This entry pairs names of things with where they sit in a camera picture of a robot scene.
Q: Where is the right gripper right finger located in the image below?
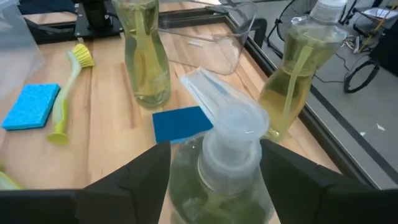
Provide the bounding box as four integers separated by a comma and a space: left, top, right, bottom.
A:
259, 139, 398, 224

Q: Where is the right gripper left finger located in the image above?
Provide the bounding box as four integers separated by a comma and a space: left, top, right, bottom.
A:
0, 141, 172, 224

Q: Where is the yellow-green dish brush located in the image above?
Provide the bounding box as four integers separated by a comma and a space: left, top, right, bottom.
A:
0, 161, 24, 191
46, 42, 96, 146

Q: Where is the dark blue sponge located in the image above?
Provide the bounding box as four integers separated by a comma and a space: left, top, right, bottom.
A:
151, 105, 215, 144

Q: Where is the clear yellow soap pump bottle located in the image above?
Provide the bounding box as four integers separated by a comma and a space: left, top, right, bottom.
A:
111, 0, 172, 110
257, 0, 348, 144
167, 67, 276, 224

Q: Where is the light blue sponge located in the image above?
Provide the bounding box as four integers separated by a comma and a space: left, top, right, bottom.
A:
1, 82, 62, 131

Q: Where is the clear sloped-rim pantry bin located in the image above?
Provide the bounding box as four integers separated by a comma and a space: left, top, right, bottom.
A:
158, 0, 259, 76

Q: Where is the black curved tube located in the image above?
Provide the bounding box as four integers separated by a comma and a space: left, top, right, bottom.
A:
248, 17, 268, 49

